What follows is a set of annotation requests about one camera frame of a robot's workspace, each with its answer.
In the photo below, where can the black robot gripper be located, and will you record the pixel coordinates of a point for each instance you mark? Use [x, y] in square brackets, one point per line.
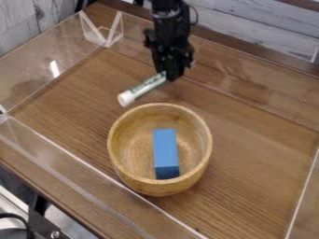
[169, 41]

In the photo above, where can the green and white marker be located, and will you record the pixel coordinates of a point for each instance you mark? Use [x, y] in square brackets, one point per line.
[135, 93]

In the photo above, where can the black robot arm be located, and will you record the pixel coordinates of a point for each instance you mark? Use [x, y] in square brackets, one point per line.
[166, 5]

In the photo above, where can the brown wooden bowl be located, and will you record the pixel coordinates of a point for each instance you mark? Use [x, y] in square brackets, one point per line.
[130, 146]

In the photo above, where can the blue rectangular block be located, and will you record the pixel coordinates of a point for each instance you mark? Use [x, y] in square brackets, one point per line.
[166, 153]

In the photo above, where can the clear acrylic tray wall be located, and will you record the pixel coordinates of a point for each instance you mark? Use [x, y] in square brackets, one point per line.
[61, 82]

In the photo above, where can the black metal table frame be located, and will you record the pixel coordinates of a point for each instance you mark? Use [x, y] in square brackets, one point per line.
[43, 229]

